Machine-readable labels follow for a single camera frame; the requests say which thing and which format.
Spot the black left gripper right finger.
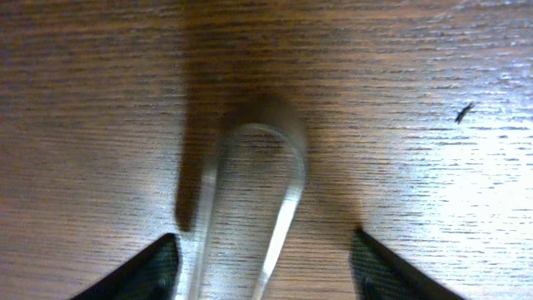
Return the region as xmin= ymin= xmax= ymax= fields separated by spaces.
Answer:
xmin=351 ymin=227 xmax=463 ymax=300

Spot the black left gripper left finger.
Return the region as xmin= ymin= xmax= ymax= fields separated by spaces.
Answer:
xmin=72 ymin=233 xmax=180 ymax=300

